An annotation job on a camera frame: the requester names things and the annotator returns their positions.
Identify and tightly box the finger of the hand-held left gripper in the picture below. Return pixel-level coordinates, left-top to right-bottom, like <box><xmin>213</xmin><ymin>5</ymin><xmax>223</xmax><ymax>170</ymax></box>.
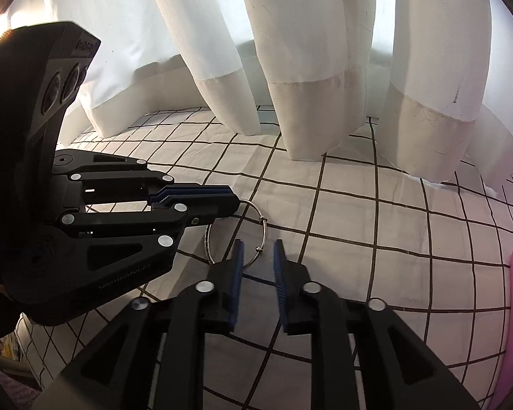
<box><xmin>57</xmin><ymin>199</ymin><xmax>240</xmax><ymax>296</ymax></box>
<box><xmin>53</xmin><ymin>149</ymin><xmax>240</xmax><ymax>206</ymax></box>

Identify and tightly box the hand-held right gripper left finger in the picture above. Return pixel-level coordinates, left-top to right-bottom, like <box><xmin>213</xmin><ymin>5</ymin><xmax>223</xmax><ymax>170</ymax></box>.
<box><xmin>32</xmin><ymin>239</ymin><xmax>245</xmax><ymax>410</ymax></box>

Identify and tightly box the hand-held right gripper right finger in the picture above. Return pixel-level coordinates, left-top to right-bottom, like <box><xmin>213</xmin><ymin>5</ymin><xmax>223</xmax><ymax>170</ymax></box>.
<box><xmin>274</xmin><ymin>239</ymin><xmax>482</xmax><ymax>410</ymax></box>

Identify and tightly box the silver bangle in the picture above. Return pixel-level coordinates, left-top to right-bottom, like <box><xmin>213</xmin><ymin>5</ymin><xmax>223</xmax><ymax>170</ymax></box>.
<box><xmin>204</xmin><ymin>199</ymin><xmax>268</xmax><ymax>265</ymax></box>

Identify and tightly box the checkered bed sheet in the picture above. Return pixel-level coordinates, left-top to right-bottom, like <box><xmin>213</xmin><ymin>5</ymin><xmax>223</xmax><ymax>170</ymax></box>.
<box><xmin>17</xmin><ymin>107</ymin><xmax>513</xmax><ymax>410</ymax></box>

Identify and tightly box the white curtain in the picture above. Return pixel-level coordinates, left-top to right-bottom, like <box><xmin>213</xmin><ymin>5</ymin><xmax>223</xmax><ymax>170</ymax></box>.
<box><xmin>231</xmin><ymin>0</ymin><xmax>513</xmax><ymax>193</ymax></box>
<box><xmin>43</xmin><ymin>0</ymin><xmax>261</xmax><ymax>137</ymax></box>

